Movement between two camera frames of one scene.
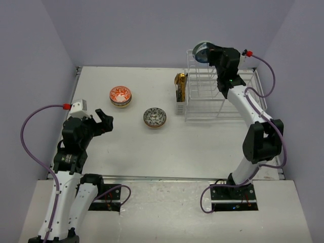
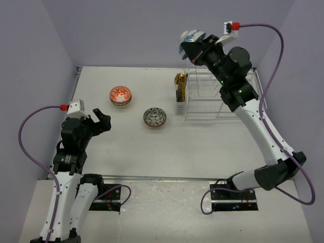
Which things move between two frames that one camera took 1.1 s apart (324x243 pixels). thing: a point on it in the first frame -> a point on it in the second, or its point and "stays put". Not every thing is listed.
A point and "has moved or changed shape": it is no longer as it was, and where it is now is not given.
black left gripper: [105, 125] stays put
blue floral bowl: [201, 53] has moved or changed shape
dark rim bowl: [154, 116] stays put
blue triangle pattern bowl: [120, 104] stays put
